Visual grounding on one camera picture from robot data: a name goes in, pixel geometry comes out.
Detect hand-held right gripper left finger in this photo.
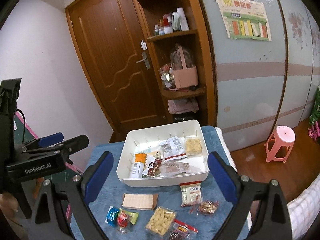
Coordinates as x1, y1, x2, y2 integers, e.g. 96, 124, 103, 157
30, 151, 114, 240

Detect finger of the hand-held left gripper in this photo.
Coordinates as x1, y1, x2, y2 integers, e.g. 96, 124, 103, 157
21, 134, 90, 160
22, 132, 64, 149

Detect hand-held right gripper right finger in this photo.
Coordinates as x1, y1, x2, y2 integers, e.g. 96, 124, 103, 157
207, 151, 293, 240

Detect clear nut packet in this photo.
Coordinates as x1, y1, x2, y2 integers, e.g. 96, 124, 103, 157
189, 200, 220, 215

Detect white packet with red ends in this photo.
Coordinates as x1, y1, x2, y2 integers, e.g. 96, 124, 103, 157
179, 182, 202, 207

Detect blue snack packet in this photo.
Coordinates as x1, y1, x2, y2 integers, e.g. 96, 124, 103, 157
106, 205, 120, 227

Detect orange snack packet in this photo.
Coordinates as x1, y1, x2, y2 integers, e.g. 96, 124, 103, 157
129, 152, 148, 179

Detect clear bag of brown cakes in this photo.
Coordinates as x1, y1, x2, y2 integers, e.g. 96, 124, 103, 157
159, 160, 202, 177

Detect tan wafer box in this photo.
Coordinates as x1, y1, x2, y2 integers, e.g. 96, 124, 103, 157
122, 193, 159, 210

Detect red candy packet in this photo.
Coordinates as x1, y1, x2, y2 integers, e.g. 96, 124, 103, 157
116, 210, 130, 234

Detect green snack packet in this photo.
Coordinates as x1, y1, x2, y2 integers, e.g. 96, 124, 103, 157
119, 208, 139, 225

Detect red white snack bag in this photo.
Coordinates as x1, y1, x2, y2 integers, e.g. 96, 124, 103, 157
142, 157, 163, 178

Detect white cartoon snack bag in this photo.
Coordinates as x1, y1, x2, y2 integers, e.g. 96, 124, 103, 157
159, 136, 187, 161

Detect long clear white packet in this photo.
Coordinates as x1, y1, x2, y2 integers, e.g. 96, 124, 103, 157
136, 147, 162, 157

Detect white plastic storage bin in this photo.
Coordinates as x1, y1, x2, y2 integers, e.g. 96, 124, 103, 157
117, 119, 210, 187

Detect dark red dates packet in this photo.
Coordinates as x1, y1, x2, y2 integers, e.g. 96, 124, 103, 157
167, 219, 199, 240

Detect clear bag of puffed snacks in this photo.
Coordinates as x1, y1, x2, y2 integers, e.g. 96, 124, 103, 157
145, 206, 177, 236

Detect green chalkboard easel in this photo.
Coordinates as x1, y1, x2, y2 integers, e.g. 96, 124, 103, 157
12, 112, 40, 142

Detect blue table cloth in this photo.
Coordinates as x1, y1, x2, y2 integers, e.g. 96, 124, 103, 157
70, 126, 250, 240

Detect black bag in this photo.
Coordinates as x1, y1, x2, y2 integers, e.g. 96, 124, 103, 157
172, 112, 200, 123

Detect pink plastic stool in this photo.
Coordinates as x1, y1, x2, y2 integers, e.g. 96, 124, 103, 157
264, 125, 296, 163

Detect folded pink cloth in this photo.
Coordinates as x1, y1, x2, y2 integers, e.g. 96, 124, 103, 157
167, 97, 199, 114

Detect checked bed blanket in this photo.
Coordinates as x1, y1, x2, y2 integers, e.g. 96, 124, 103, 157
286, 177, 320, 240

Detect brown wooden door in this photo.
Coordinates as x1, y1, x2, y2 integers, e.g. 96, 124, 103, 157
65, 0, 165, 134

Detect pale blue wardrobe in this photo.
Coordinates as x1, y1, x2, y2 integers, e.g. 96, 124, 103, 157
192, 0, 320, 153

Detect pink toy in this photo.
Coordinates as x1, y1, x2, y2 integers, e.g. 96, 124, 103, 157
307, 121, 320, 138

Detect shelf snack wrappers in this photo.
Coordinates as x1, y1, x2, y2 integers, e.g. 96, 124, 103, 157
159, 64, 175, 88

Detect green bag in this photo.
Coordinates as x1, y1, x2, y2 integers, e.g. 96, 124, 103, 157
309, 85, 320, 127

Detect shelf toiletry bottles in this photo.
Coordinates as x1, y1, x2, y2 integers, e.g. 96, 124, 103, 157
154, 7, 189, 36

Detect black cable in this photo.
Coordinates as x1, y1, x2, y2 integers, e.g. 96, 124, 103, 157
16, 109, 26, 143

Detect pink basket with handle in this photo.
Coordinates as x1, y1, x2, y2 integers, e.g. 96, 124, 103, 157
169, 43, 199, 89

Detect metal door handle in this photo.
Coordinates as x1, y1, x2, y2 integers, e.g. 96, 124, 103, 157
136, 52, 151, 69

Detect wall poster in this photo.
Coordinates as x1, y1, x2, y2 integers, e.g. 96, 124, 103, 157
214, 0, 272, 42

